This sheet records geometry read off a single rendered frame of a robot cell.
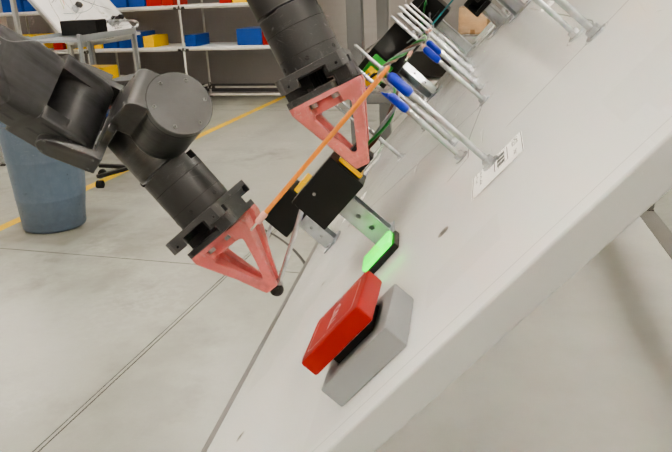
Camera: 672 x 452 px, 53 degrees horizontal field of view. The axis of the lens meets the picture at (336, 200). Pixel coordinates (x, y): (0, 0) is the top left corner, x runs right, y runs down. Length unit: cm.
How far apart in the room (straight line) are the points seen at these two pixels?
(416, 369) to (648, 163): 14
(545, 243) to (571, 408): 57
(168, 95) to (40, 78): 11
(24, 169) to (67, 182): 23
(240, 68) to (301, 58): 831
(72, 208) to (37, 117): 354
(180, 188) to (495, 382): 47
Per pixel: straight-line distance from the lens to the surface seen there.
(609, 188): 31
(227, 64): 898
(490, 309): 32
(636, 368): 96
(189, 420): 228
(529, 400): 87
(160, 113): 57
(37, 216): 416
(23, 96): 61
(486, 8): 120
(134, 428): 230
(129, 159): 65
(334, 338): 38
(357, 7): 153
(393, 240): 57
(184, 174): 64
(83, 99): 64
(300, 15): 60
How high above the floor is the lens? 128
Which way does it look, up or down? 18 degrees down
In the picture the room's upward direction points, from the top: 3 degrees counter-clockwise
